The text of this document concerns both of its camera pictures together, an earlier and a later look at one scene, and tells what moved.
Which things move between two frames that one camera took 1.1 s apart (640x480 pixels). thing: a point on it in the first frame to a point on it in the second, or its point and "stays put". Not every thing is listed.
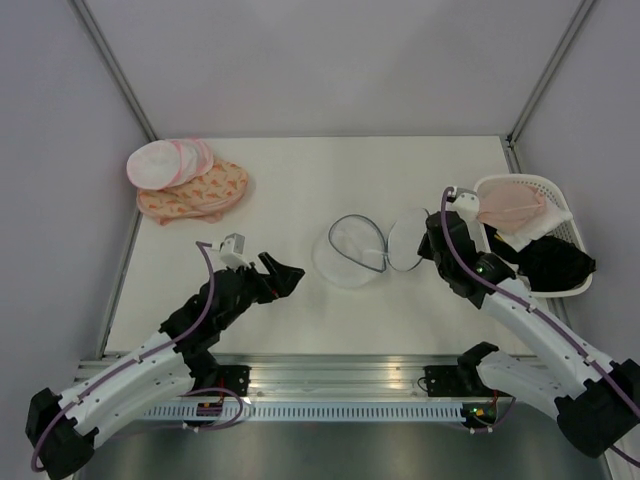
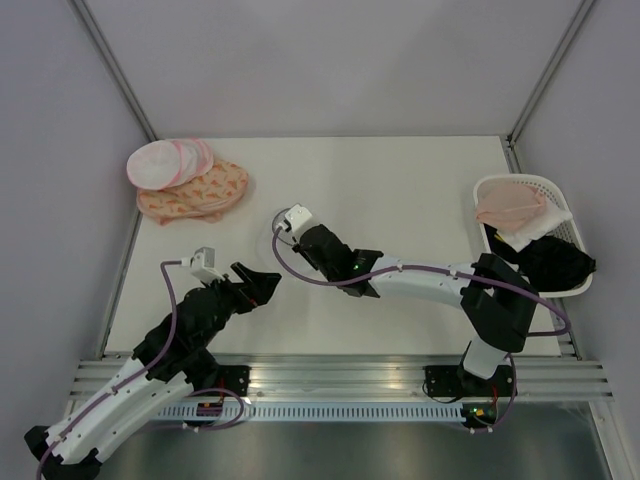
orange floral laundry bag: x=209 y=197 stays put
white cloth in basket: x=548 y=219 stays put
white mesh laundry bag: x=354 y=252 to x=276 y=244
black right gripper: x=424 y=249 to x=297 y=249
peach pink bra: x=508 y=204 stays put
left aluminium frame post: x=113 y=64 stays put
